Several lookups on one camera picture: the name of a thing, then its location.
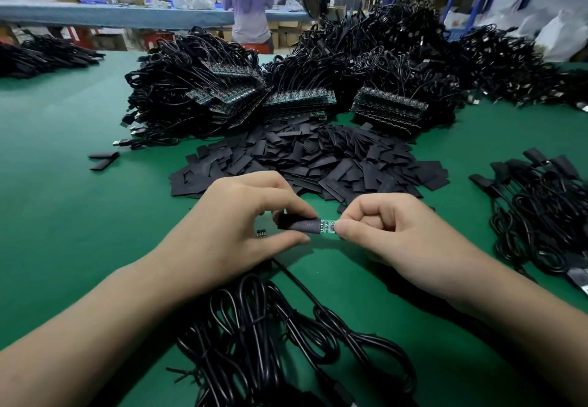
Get white plastic bag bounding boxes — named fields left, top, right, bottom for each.
left=172, top=0, right=217, bottom=11
left=534, top=8, right=588, bottom=63

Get cardboard boxes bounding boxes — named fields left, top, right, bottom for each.
left=220, top=21, right=305, bottom=51

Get pile of black flat sleeves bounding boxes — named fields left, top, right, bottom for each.
left=169, top=116, right=451, bottom=214

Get bundle of coiled black cables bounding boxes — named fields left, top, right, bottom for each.
left=166, top=259, right=420, bottom=407

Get person's right hand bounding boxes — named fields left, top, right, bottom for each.
left=334, top=193, right=496, bottom=309

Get person's right forearm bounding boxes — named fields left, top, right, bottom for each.
left=452, top=262, right=588, bottom=407

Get long blue work table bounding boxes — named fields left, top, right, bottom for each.
left=0, top=0, right=314, bottom=31

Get red crate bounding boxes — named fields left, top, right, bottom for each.
left=139, top=30, right=176, bottom=52

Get black heat shrink sleeve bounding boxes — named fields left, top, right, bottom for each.
left=277, top=213, right=322, bottom=235

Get person's left forearm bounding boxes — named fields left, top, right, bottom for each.
left=0, top=253, right=196, bottom=407

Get stack of green circuit boards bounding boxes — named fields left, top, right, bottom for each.
left=262, top=88, right=338, bottom=123
left=186, top=59, right=273, bottom=128
left=350, top=86, right=429, bottom=135

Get person's left hand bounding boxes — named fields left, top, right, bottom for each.
left=152, top=171, right=319, bottom=302

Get pile of sleeved black cables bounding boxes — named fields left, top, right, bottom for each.
left=469, top=147, right=588, bottom=296

